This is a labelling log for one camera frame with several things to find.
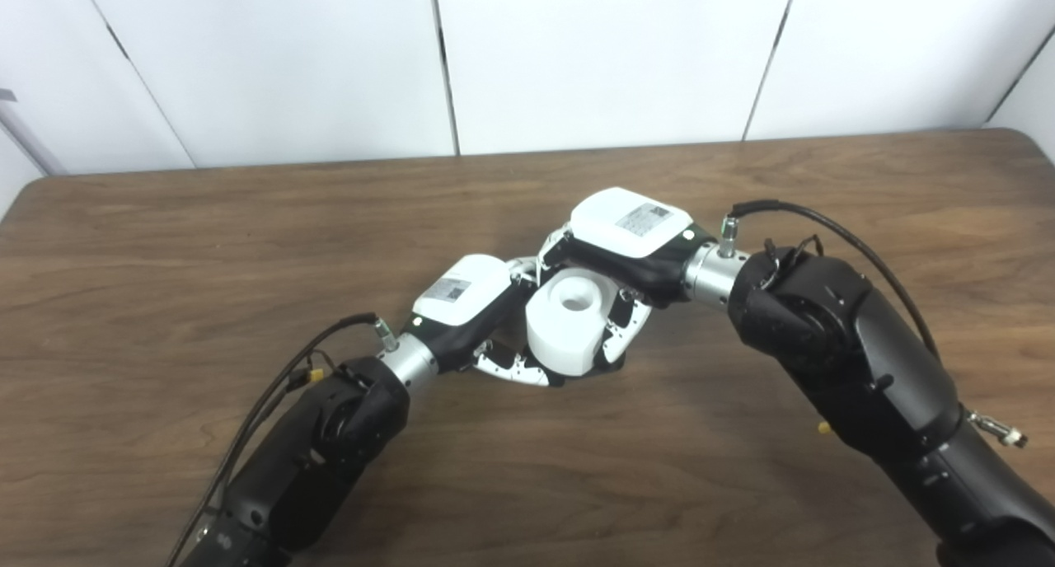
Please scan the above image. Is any round white piece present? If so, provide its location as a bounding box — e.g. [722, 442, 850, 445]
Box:
[526, 269, 617, 377]

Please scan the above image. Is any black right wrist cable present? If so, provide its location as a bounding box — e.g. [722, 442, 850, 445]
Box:
[719, 200, 940, 362]

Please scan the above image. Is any black flanged holder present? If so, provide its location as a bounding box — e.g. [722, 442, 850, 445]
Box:
[567, 359, 627, 383]

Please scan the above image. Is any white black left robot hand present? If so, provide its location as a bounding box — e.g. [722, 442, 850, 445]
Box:
[402, 254, 565, 388]

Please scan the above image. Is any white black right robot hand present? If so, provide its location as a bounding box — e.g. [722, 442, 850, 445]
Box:
[536, 187, 716, 368]

